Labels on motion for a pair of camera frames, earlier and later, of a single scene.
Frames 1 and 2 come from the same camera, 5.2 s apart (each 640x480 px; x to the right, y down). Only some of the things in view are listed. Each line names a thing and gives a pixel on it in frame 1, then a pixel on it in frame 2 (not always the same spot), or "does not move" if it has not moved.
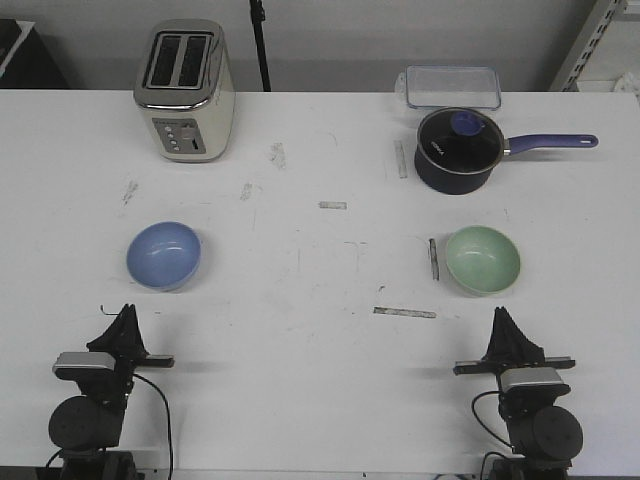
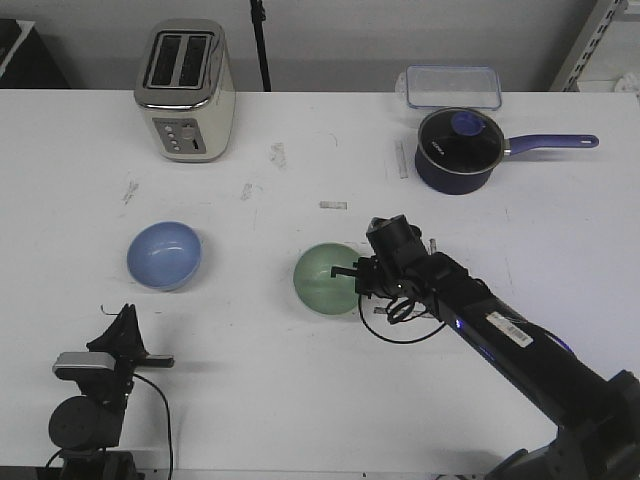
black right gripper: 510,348 -> 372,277
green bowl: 483,259 -> 313,282
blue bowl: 164,256 does not move
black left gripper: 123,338 does not move
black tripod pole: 259,33 does not move
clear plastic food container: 430,86 does not move
